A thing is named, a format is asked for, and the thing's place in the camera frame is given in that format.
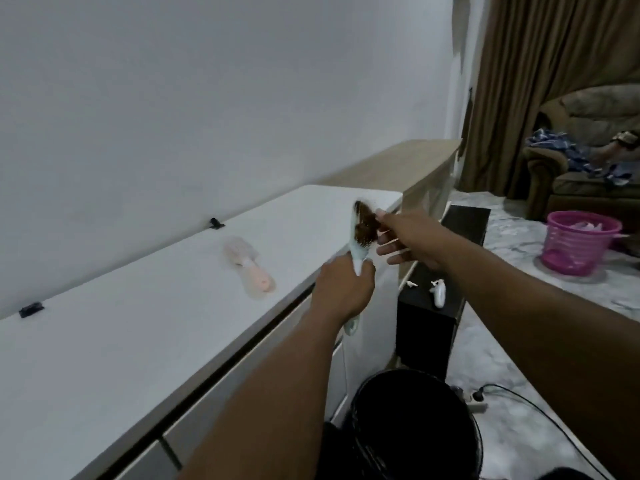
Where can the person's left hand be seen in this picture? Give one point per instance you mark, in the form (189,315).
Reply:
(335,294)

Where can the person's right hand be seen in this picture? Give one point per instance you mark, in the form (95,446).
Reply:
(425,239)

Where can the person's left fingers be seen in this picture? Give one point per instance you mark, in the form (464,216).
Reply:
(367,277)

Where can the person's right middle finger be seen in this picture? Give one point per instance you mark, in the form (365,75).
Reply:
(388,238)

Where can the person's right little finger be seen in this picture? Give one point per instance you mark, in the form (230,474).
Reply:
(399,258)

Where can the clump of brown hair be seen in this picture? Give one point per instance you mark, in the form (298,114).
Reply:
(366,223)

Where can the light blue hairbrush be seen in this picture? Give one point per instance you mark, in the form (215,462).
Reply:
(356,250)

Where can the person's left forearm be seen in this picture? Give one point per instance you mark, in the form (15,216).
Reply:
(270,409)

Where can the person's right forearm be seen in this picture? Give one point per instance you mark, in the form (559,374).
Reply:
(540,324)

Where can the small white plastic piece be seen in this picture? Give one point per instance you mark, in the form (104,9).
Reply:
(411,284)

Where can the white handheld device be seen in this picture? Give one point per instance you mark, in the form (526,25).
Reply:
(438,293)

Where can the light wooden cabinet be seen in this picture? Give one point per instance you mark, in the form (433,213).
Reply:
(400,164)

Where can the black square stool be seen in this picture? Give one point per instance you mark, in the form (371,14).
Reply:
(425,334)

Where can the pink hairbrush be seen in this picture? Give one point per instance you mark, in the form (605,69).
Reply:
(250,272)

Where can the black waste bin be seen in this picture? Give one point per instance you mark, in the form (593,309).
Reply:
(415,424)

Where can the small black clip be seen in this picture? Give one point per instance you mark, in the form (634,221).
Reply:
(216,223)
(31,309)

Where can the white power strip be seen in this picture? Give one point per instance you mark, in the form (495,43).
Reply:
(475,400)

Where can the pink plastic laundry basket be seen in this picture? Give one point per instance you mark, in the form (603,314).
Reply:
(575,249)

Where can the clothes in pink basket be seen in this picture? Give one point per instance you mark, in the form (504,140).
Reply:
(589,226)

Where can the blue patterned cloth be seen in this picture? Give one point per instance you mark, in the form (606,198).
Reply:
(565,149)

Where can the white drawer cabinet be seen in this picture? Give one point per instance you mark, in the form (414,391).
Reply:
(150,319)

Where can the brown curtain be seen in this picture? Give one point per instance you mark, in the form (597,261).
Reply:
(520,54)

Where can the brown sofa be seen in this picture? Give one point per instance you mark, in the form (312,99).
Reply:
(590,109)

